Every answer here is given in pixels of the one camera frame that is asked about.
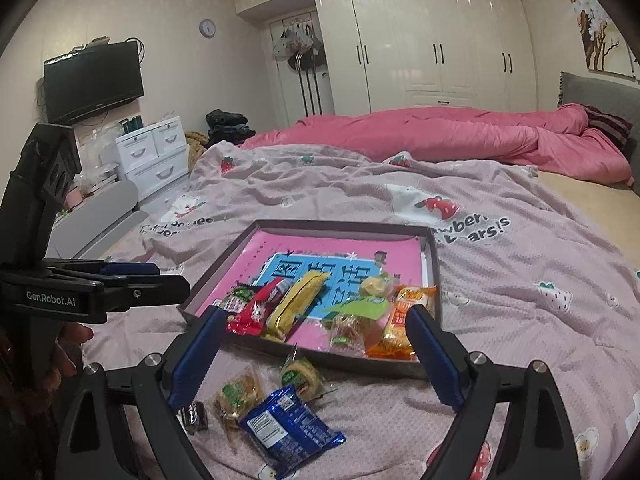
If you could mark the yellow candy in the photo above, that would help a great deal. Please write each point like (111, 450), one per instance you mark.
(375, 286)

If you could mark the yellow snack packet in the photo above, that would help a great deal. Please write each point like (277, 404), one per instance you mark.
(295, 305)

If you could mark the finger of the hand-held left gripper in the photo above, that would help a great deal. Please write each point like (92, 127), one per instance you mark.
(125, 268)
(150, 290)

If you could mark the coat rack with bags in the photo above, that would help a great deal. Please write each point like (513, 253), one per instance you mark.
(300, 45)

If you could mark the tree blossom wall painting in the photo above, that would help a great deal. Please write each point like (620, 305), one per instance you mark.
(595, 25)

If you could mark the round wall clock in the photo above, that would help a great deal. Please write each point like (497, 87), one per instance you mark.
(207, 27)

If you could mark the brown plush toy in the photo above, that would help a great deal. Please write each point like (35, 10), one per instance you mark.
(196, 152)

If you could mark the dark brown candy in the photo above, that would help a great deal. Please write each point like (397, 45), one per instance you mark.
(196, 419)

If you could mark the white drawer cabinet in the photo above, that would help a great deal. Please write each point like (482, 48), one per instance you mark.
(150, 160)

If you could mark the clear plastic bag pile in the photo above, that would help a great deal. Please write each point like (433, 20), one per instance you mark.
(97, 160)

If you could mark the cream wardrobe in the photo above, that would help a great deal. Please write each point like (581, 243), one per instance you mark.
(425, 50)

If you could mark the person's left hand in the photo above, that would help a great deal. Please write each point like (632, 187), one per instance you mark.
(70, 342)

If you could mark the round cake clear packet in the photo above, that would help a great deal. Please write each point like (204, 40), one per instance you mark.
(300, 372)

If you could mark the pink and blue book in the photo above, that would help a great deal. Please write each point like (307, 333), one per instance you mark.
(280, 247)

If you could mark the shallow dark cardboard box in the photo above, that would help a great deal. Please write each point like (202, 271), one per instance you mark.
(345, 356)

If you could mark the beige bed sheet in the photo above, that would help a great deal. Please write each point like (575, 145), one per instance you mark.
(590, 185)

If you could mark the strawberry printed blanket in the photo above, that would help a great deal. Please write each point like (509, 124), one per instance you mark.
(500, 285)

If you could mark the grey padded headboard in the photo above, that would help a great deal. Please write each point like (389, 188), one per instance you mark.
(600, 90)

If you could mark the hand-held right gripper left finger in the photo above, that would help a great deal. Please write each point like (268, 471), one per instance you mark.
(195, 365)

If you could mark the pink quilt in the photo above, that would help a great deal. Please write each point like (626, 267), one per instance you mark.
(425, 135)

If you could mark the green label cake packet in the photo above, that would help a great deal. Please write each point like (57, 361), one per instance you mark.
(237, 395)

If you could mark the black flat television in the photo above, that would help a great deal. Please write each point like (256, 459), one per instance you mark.
(92, 82)

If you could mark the blue snack packet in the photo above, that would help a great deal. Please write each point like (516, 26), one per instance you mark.
(285, 425)

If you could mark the dark green bottles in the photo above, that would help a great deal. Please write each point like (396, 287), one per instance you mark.
(132, 124)

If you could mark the green and black snack packet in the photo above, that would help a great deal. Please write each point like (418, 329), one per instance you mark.
(237, 300)

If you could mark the clear red candy packet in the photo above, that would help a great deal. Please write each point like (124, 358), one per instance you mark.
(350, 332)

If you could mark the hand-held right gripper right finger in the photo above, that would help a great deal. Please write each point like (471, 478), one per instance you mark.
(436, 360)

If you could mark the red snack packet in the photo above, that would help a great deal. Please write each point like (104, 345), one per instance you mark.
(255, 310)

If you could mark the dark clothes pile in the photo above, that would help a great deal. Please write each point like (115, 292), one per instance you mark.
(227, 125)

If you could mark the orange cracker packet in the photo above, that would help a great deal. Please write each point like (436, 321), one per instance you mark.
(400, 330)

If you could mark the dark striped pillow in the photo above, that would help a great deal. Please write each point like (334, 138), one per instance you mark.
(610, 127)

